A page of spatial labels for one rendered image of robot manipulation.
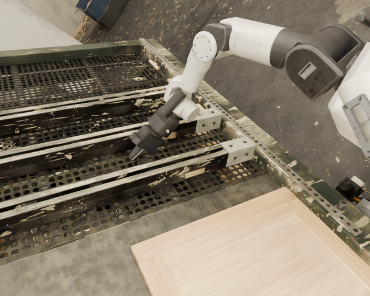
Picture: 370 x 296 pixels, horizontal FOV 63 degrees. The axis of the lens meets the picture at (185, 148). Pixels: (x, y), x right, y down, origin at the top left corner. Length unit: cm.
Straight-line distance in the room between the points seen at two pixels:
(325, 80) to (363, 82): 18
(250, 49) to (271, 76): 171
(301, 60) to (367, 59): 12
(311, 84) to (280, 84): 170
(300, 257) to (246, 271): 17
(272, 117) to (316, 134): 35
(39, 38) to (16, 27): 25
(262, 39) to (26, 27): 352
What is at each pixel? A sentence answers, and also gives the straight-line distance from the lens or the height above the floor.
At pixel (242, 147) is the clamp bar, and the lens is 114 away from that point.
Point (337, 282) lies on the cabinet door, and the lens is 95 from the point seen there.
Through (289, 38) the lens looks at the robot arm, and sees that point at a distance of 74.
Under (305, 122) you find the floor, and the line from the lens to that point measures 220.
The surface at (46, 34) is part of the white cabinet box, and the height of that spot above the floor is 76.
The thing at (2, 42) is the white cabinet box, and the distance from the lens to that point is 410.
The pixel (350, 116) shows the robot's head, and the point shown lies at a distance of 52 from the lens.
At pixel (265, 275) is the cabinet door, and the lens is 88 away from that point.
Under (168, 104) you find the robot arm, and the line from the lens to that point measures 98.
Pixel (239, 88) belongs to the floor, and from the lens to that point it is 257.
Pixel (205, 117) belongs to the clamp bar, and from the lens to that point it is 126.
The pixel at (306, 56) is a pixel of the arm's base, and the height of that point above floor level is 137.
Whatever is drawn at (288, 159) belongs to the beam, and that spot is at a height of 85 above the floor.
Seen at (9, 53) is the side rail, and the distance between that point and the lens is 193.
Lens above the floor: 191
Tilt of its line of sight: 46 degrees down
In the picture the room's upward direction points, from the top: 63 degrees counter-clockwise
